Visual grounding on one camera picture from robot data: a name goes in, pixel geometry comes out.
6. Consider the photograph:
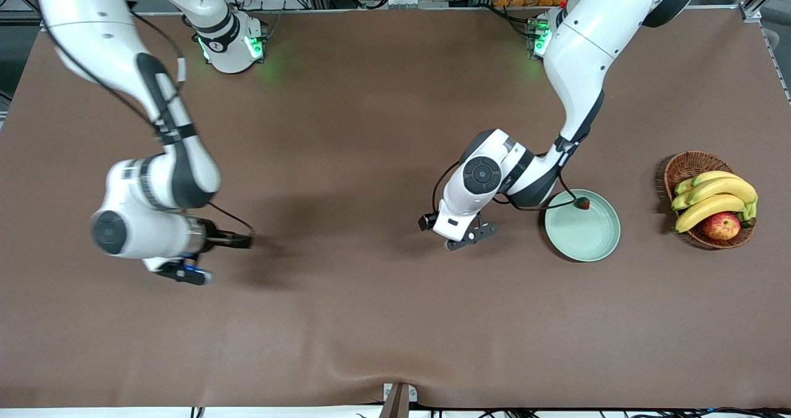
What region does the pale green round plate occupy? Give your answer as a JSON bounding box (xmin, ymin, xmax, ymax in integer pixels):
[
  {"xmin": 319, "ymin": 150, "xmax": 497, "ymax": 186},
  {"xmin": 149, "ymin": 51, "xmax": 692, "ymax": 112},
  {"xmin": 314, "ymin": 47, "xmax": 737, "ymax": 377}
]
[{"xmin": 544, "ymin": 189, "xmax": 621, "ymax": 263}]

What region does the large table cover mat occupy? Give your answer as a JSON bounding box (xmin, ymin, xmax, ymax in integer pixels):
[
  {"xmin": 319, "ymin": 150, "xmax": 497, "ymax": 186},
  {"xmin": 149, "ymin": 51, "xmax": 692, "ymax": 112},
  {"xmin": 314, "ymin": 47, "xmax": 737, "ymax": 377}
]
[{"xmin": 0, "ymin": 7, "xmax": 791, "ymax": 409}]

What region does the woven wicker basket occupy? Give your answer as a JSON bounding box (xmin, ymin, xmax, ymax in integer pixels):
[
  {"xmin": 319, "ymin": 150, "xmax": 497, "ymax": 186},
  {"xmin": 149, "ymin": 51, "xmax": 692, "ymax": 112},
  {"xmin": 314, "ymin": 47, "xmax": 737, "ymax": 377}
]
[{"xmin": 663, "ymin": 151, "xmax": 756, "ymax": 250}]

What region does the large yellow banana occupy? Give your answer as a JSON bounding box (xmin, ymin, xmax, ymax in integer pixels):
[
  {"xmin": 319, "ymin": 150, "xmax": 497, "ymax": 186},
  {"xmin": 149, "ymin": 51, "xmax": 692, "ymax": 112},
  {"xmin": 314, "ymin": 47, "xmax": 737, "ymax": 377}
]
[
  {"xmin": 675, "ymin": 194, "xmax": 746, "ymax": 234},
  {"xmin": 687, "ymin": 177, "xmax": 758, "ymax": 206}
]

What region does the slender yellow banana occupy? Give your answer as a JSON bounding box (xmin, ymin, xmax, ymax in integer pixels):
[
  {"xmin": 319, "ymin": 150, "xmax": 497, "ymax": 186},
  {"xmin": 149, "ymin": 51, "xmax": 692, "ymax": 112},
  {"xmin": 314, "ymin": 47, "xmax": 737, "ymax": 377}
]
[{"xmin": 691, "ymin": 171, "xmax": 741, "ymax": 187}]

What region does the red apple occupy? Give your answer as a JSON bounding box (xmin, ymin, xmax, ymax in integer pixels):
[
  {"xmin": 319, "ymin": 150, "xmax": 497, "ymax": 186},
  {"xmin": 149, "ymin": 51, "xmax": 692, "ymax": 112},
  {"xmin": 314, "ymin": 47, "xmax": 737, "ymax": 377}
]
[{"xmin": 702, "ymin": 211, "xmax": 742, "ymax": 241}]

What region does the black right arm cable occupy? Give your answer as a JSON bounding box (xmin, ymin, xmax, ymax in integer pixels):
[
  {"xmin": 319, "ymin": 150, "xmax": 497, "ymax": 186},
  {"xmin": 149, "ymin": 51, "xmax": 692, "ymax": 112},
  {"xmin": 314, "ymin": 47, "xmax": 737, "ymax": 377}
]
[{"xmin": 46, "ymin": 10, "xmax": 256, "ymax": 236}]

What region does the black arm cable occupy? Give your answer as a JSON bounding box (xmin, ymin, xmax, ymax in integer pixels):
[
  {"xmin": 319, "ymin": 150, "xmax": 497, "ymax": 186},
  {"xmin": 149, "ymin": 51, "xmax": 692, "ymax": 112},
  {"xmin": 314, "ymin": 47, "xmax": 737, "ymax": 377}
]
[
  {"xmin": 431, "ymin": 137, "xmax": 585, "ymax": 215},
  {"xmin": 46, "ymin": 10, "xmax": 256, "ymax": 236}
]

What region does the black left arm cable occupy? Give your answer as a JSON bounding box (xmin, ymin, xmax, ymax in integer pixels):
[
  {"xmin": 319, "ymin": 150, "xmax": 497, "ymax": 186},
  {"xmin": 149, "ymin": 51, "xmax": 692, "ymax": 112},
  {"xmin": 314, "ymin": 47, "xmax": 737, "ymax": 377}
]
[{"xmin": 431, "ymin": 137, "xmax": 585, "ymax": 215}]

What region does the metal clamp bracket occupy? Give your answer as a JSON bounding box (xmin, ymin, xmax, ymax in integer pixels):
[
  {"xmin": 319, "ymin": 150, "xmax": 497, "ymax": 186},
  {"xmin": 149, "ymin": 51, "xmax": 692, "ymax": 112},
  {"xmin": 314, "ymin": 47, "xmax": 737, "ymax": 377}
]
[{"xmin": 383, "ymin": 383, "xmax": 418, "ymax": 403}]

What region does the brown camera pole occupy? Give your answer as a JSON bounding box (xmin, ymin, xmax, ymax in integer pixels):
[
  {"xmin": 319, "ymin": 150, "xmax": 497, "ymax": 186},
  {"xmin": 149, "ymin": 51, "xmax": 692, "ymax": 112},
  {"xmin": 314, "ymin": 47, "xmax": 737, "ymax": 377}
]
[{"xmin": 378, "ymin": 383, "xmax": 410, "ymax": 418}]

